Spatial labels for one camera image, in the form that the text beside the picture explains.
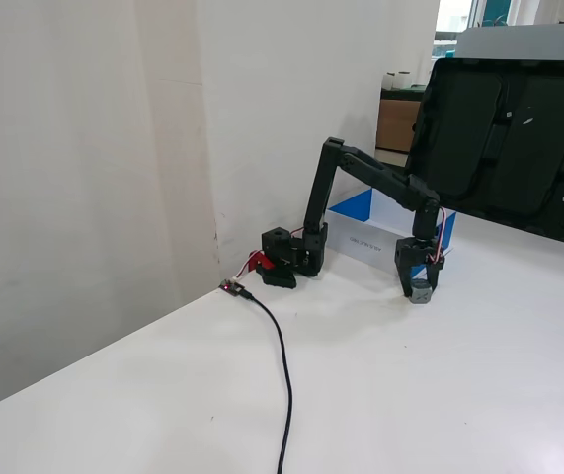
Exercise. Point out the small controller board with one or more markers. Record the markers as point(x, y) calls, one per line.
point(231, 287)

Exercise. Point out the red clamp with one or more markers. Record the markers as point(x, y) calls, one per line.
point(260, 260)

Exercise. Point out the brown cabinet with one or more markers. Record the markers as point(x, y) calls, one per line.
point(397, 126)

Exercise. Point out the white cup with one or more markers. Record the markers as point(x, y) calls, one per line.
point(390, 81)
point(404, 80)

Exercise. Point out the black plastic tray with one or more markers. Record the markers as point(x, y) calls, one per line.
point(508, 148)

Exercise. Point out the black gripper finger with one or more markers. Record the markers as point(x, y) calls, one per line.
point(434, 277)
point(404, 276)

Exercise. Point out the gray cube block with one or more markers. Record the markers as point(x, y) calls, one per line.
point(422, 293)

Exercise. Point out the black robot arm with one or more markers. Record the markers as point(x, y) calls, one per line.
point(318, 197)

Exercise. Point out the gray flat panel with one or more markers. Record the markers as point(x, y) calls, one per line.
point(523, 42)

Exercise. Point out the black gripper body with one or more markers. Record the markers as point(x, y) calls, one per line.
point(406, 255)

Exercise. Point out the blue white cardboard box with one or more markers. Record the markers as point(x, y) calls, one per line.
point(355, 207)

